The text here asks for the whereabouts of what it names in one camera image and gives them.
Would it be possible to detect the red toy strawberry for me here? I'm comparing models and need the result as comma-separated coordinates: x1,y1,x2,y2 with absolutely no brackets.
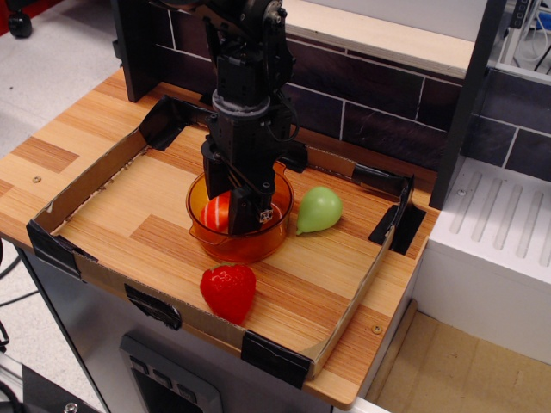
200,264,257,325

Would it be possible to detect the salmon nigiri sushi toy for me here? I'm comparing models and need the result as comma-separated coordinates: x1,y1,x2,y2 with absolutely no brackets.
200,191,283,231

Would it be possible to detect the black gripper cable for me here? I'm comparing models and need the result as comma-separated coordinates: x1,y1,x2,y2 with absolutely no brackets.
262,85,301,145

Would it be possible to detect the orange transparent plastic pot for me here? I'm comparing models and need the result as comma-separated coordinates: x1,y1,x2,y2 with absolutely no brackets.
186,162,294,263

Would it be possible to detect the grey oven control panel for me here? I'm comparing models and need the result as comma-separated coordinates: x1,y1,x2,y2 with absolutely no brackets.
120,336,223,412

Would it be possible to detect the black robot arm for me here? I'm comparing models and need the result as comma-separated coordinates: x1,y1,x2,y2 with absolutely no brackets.
167,1,299,236

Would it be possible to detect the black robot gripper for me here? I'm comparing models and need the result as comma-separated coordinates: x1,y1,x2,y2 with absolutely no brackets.
201,96,298,236

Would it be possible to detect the cardboard fence with black tape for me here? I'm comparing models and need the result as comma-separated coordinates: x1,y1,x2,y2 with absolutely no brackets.
27,96,425,387

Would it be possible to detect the green toy pear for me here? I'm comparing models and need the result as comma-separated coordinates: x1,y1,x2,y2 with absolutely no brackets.
296,186,343,236

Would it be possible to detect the white toy sink drainboard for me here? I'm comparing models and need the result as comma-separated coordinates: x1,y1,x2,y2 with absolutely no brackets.
413,158,550,363

